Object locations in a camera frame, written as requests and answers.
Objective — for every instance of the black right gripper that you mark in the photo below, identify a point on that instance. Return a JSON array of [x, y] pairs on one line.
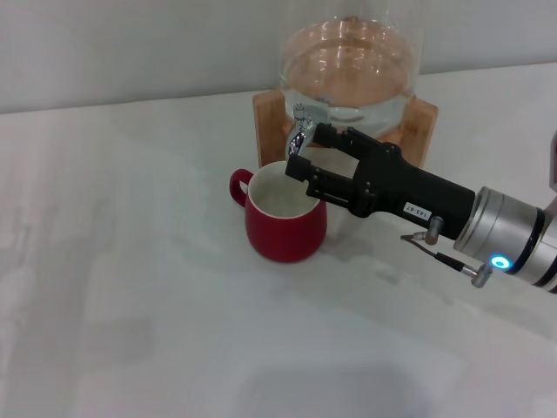
[[409, 187]]

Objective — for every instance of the chrome faucet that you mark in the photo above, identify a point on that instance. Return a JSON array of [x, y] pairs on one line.
[[300, 132]]

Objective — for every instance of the red ceramic cup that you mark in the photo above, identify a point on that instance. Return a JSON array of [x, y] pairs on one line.
[[285, 237]]

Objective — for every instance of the wooden dispenser stand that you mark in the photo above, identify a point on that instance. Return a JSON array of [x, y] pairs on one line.
[[267, 135]]

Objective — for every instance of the glass water dispenser jar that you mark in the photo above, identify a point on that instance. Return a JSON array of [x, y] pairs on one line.
[[348, 56]]

